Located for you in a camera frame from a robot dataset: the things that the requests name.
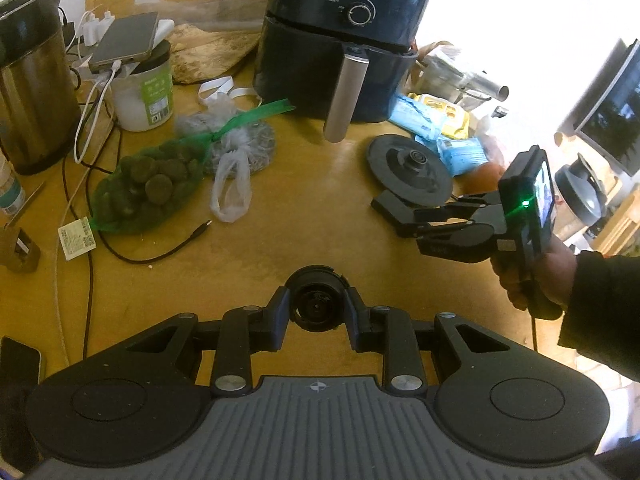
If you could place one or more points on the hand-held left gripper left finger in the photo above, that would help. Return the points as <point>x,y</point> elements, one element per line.
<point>280,320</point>

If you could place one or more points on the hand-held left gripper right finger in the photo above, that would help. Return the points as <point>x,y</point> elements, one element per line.
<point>357,322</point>

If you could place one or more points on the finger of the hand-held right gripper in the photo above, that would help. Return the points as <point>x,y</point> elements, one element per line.
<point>440,220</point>
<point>395,207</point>

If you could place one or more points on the small black cylinder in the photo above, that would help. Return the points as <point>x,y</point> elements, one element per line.
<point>317,300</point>

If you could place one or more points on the person's right forearm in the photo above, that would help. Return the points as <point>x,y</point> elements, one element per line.
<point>605,305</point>

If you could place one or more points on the person's right hand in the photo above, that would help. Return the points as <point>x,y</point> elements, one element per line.
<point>555,275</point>

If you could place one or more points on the black round kettle base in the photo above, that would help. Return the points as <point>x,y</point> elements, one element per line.
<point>410,167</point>

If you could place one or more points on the clear shaker bottle grey lid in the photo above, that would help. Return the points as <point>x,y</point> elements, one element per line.
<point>582,195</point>

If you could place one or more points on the blue snack packet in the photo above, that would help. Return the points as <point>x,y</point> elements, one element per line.
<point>462,155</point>
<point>417,115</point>

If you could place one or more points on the wooden chair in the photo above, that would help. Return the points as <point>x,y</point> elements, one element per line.
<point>620,225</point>

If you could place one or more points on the yellow snack packet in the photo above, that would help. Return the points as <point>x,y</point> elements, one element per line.
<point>450,115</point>

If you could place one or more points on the silver foil roll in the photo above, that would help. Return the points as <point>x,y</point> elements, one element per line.
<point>485,87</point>

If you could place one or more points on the computer monitor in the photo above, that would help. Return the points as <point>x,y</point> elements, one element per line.
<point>610,110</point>

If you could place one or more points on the clear bag of packaged goods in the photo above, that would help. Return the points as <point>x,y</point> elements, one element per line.
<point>445,72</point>

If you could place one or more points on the clear bag of dark grains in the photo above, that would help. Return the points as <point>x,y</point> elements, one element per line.
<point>240,145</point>

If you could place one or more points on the black air fryer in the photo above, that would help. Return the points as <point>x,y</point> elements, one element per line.
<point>320,55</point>

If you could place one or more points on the green net bag dark balls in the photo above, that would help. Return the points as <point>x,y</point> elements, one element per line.
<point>150,187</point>

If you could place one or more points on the paper label tag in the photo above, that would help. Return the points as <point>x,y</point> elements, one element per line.
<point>76,237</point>

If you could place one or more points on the white tub green label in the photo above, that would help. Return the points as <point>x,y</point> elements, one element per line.
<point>142,97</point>

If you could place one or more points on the brown cardboard holder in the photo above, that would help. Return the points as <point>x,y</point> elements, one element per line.
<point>17,255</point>

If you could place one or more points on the black smartphone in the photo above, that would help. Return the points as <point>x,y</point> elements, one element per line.
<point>17,405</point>

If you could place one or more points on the wooden stick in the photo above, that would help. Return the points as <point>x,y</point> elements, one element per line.
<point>25,204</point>

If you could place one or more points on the white power bank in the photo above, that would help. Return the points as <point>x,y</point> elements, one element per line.
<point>166,32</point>

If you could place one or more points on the bottle with green label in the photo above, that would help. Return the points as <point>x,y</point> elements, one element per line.
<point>10,187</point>

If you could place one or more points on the silver smartphone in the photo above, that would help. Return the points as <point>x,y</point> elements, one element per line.
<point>125,40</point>

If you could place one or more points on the black steel electric kettle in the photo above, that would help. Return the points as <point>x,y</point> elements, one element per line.
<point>35,85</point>

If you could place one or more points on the white charger plug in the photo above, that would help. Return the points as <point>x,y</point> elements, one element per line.
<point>95,27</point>

